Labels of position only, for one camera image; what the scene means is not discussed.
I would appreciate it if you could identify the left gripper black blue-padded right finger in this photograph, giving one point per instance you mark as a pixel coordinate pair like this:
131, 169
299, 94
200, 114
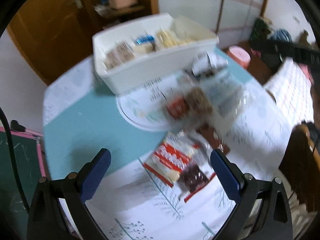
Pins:
273, 220

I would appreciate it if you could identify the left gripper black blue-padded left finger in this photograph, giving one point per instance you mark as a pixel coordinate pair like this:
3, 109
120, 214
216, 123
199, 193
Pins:
46, 220

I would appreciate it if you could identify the red jujube snack packet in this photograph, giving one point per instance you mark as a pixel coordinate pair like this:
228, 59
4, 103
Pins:
182, 160

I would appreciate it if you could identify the pink plastic stool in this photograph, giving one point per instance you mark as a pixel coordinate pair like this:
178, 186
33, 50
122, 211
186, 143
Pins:
239, 55

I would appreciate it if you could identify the clear packet brown snack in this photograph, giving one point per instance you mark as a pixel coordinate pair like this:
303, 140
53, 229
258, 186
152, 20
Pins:
188, 103

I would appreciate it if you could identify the white plastic storage bin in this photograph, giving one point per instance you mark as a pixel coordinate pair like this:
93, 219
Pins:
133, 53

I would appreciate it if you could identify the brown wooden door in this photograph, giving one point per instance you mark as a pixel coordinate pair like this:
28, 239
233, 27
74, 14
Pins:
52, 35

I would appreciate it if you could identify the wooden corner shelf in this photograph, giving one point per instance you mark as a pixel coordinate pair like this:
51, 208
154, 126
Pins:
104, 13

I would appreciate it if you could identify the green chalkboard pink frame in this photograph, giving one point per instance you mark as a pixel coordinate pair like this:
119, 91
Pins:
27, 148

